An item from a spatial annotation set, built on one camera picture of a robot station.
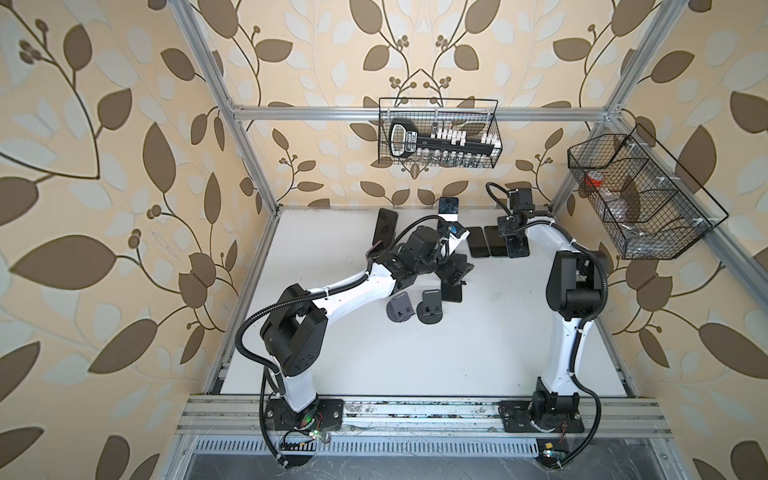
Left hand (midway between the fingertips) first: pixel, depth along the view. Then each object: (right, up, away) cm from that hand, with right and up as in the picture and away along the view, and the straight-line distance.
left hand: (465, 251), depth 79 cm
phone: (-22, +6, +15) cm, 27 cm away
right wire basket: (+44, +12, -6) cm, 46 cm away
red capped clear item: (+40, +21, +8) cm, 46 cm away
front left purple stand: (-18, -17, +8) cm, 26 cm away
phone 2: (0, +14, +23) cm, 27 cm away
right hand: (+24, +8, +23) cm, 34 cm away
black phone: (+12, +1, +30) cm, 33 cm away
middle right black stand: (-1, -14, +17) cm, 22 cm away
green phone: (+16, +1, +23) cm, 28 cm away
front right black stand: (-8, -18, +9) cm, 22 cm away
